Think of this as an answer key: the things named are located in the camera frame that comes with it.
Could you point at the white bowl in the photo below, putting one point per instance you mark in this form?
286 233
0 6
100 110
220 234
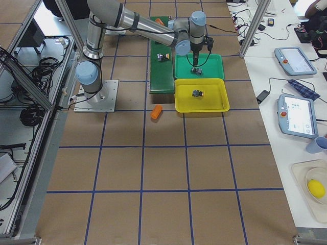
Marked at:
317 173

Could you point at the black power adapter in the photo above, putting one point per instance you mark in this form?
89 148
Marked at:
262 96

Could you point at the aluminium frame post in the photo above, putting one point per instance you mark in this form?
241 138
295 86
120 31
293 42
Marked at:
261 9

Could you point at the blue plaid cloth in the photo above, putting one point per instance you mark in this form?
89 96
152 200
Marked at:
304 90

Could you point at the green conveyor belt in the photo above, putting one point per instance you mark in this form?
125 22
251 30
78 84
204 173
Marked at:
161 72

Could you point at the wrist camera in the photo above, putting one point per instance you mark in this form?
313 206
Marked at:
208 42

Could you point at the blue mug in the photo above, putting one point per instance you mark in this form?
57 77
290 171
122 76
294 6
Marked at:
317 145

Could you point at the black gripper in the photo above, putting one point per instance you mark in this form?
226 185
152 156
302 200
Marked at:
195 49

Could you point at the blue teach pendant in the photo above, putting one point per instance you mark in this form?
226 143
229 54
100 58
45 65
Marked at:
296 116
294 62

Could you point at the yellow tray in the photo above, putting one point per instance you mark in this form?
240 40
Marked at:
215 97

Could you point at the plain orange cylinder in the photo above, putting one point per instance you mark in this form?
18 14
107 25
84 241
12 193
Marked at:
156 112

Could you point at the green tray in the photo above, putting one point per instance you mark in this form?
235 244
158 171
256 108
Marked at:
212 67

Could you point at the yellow push button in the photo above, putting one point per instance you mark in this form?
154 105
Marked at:
163 57
197 93

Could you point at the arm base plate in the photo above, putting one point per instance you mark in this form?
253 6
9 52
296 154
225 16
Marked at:
115 32
103 101

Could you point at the yellow lemon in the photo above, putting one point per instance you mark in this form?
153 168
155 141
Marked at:
316 188

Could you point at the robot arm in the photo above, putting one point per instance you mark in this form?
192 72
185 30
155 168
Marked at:
183 35

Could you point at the orange cylinder labelled 4680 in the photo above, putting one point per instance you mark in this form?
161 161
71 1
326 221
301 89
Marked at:
159 21

